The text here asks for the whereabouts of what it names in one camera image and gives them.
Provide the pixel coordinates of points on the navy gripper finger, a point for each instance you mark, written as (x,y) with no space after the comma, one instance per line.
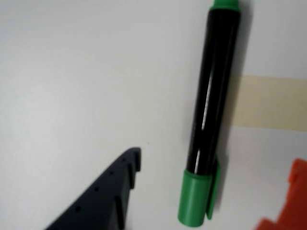
(103,198)

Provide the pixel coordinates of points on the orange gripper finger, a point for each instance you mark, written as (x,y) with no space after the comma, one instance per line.
(295,203)

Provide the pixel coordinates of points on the green and black marker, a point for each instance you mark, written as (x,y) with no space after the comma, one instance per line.
(213,95)

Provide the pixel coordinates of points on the long beige masking tape strip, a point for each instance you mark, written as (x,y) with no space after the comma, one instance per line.
(271,103)

